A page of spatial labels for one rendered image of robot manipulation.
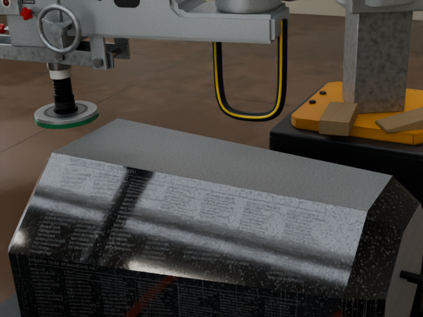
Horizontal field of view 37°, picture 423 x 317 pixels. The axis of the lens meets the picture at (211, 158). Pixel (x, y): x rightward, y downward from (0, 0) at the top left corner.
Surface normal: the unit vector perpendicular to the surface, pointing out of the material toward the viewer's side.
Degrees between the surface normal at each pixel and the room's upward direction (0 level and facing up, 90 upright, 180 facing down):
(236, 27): 90
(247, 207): 45
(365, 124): 0
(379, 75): 90
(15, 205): 0
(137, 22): 90
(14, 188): 0
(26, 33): 90
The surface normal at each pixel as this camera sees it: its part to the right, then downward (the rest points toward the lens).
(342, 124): -0.34, 0.40
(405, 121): -0.23, -0.88
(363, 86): 0.04, 0.40
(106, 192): -0.35, -0.38
